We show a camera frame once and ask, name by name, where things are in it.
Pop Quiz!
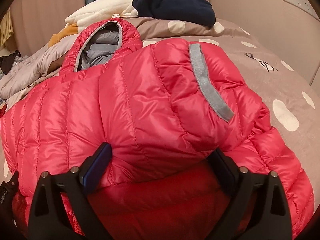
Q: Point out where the cream and orange fleece garment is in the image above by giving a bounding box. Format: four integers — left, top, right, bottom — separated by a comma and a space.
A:
48, 0, 138, 47

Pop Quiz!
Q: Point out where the navy blue garment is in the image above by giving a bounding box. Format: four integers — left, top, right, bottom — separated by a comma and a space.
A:
132, 0, 216, 28

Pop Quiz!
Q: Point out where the bright red puffer jacket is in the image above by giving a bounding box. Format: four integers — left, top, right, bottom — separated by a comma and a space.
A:
1, 18, 318, 239

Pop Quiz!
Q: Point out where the yellow striped cloth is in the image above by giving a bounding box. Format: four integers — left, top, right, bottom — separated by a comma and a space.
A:
0, 9, 14, 47

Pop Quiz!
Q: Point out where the black garment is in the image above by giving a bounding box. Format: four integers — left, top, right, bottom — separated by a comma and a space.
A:
0, 50, 21, 75

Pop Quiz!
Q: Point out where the grey crumpled quilt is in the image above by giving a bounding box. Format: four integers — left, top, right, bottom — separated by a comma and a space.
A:
1, 34, 77, 100

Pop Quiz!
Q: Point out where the brown polka dot bed cover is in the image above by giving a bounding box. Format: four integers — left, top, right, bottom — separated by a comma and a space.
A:
1, 17, 319, 205

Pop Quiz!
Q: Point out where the white wall socket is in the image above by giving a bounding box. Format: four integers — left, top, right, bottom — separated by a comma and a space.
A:
283, 0, 319, 20

